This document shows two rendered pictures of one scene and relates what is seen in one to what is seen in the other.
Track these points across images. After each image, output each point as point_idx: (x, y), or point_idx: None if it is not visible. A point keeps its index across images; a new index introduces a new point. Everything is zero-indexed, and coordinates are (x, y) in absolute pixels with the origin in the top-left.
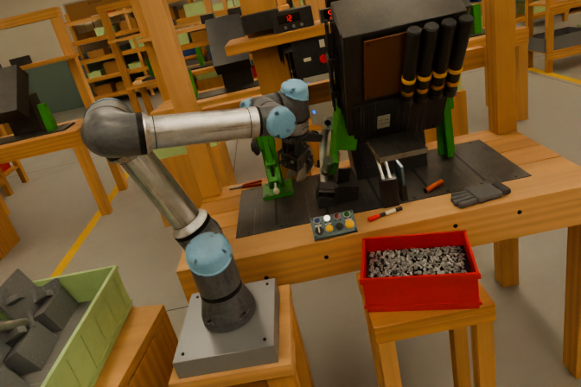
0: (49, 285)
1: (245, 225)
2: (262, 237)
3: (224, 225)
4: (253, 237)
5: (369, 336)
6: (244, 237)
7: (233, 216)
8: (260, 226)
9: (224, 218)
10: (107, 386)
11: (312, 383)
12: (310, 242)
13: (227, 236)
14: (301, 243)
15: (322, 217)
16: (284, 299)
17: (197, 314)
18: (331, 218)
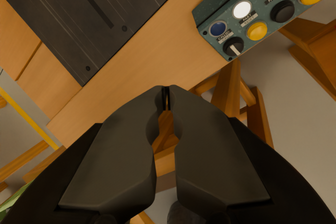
0: None
1: (61, 47)
2: (118, 73)
3: (27, 45)
4: (106, 79)
5: (292, 39)
6: (90, 79)
7: (14, 14)
8: (90, 43)
9: (8, 25)
10: (136, 221)
11: (235, 84)
12: (219, 64)
13: (60, 72)
14: (201, 71)
15: (227, 14)
16: None
17: (165, 222)
18: (254, 4)
